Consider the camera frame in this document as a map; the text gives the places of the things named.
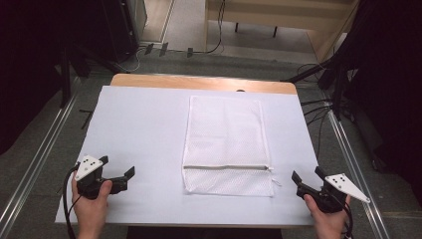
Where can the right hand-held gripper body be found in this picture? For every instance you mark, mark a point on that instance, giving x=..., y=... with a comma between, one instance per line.
x=345, y=187

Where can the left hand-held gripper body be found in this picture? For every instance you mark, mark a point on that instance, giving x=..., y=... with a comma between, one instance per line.
x=89, y=167

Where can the white mesh laundry bag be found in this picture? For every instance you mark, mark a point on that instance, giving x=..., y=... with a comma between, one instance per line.
x=227, y=142

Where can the person's right hand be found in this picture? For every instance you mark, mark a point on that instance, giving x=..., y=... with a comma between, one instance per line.
x=328, y=220

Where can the person's left hand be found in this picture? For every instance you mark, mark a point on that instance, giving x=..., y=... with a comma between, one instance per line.
x=91, y=210

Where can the white table sheet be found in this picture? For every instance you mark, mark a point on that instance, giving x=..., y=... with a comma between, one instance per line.
x=139, y=132

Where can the black stand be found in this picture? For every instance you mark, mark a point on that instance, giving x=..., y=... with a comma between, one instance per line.
x=336, y=86
x=66, y=76

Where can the wooden table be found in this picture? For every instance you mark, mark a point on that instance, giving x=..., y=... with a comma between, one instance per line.
x=199, y=83

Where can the black curtain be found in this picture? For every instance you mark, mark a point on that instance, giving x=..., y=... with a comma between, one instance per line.
x=26, y=66
x=391, y=83

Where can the black cabinet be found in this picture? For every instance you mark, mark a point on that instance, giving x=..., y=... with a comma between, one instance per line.
x=124, y=26

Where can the light wooden furniture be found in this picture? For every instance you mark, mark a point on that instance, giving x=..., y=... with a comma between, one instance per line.
x=282, y=13

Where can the metal floor rail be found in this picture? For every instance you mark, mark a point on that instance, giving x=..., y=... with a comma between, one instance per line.
x=351, y=166
x=36, y=159

